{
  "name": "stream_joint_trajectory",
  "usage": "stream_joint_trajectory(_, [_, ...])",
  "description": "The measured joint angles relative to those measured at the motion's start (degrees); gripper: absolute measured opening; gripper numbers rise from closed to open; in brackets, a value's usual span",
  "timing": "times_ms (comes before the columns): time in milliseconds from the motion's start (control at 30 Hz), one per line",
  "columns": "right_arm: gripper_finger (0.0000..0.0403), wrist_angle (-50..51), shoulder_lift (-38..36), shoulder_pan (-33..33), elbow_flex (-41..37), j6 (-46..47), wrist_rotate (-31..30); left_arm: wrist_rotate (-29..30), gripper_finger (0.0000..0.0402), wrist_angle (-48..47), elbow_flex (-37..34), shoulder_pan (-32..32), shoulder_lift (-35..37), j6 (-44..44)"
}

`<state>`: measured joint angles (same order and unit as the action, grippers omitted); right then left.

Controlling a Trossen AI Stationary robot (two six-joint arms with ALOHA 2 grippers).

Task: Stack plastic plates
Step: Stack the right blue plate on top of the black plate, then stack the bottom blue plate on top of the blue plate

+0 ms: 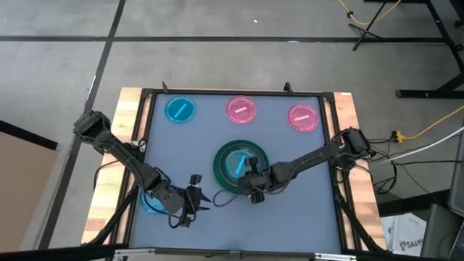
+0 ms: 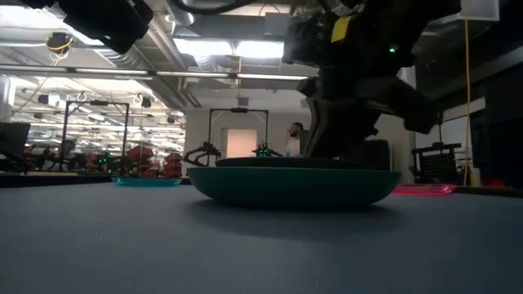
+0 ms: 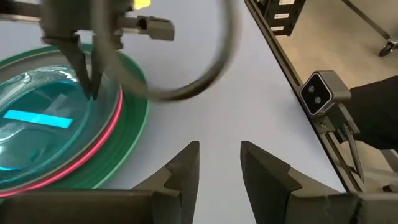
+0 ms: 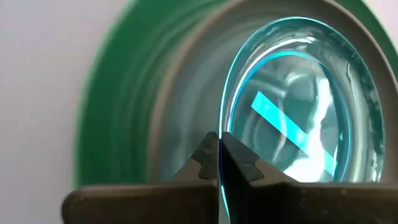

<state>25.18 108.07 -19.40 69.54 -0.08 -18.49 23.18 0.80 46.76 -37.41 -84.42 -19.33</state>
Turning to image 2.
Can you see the black background rig frame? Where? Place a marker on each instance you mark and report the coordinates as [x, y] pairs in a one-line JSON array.
[[239, 110], [96, 103]]

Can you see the white ceiling box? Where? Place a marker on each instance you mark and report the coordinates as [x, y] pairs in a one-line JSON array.
[[478, 10]]

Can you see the long ceiling light strip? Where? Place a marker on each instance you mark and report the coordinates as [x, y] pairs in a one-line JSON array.
[[192, 74]]

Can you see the dark monitor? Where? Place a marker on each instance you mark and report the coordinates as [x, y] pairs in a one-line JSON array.
[[14, 139]]

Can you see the red storage bin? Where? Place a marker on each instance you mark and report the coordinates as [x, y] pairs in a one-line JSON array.
[[173, 163], [140, 153]]

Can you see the person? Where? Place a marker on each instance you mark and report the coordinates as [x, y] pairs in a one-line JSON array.
[[293, 145]]

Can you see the large green plastic plate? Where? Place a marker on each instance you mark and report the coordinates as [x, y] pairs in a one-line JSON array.
[[294, 188]]

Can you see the small translucent pink plate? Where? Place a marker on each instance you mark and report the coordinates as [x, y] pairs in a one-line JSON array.
[[425, 190]]

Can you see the black background robot arm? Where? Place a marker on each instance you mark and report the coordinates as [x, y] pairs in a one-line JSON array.
[[263, 151], [204, 149]]

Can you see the small translucent blue plate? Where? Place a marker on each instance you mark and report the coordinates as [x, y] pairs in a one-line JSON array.
[[147, 182]]

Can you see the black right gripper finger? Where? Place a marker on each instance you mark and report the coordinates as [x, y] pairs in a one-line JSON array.
[[412, 108], [339, 126]]

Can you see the ceiling light panel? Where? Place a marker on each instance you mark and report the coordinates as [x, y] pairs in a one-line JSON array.
[[229, 48]]

